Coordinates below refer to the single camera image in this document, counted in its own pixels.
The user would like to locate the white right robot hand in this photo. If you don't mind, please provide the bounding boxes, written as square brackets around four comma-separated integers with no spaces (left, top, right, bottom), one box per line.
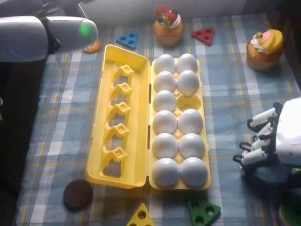
[232,97,301,188]

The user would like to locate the yellow egg carton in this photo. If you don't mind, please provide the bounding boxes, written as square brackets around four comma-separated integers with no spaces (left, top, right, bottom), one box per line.
[85,44,212,190]

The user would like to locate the blue plaid tablecloth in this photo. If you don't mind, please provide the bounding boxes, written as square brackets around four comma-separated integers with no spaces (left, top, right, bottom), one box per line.
[14,14,301,226]

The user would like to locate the peach topped toy cupcake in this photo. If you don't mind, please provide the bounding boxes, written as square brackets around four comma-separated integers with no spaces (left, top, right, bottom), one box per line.
[246,29,284,71]

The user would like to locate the stack of coloured rings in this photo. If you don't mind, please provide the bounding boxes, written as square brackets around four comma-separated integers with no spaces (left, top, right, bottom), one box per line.
[277,203,286,226]

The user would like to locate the green triangle block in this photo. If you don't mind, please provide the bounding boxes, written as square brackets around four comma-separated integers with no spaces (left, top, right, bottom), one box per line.
[187,199,222,226]

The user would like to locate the red triangle block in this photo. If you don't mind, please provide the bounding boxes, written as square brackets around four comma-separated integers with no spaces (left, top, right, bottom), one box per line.
[191,27,215,47]

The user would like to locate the strawberry topped toy cupcake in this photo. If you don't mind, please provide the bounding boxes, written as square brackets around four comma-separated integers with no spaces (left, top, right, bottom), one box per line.
[152,4,185,47]

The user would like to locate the yellow triangle block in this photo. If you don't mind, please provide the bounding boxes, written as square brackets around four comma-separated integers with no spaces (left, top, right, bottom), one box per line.
[126,203,155,226]

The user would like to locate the blue triangle block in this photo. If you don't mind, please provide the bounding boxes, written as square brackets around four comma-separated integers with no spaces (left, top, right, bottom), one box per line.
[115,30,139,50]

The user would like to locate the tan round biscuit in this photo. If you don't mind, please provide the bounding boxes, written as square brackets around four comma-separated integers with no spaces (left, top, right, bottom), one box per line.
[84,40,103,55]

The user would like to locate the chocolate sandwich cookie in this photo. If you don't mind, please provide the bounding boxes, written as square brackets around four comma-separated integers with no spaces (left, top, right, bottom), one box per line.
[63,178,94,210]

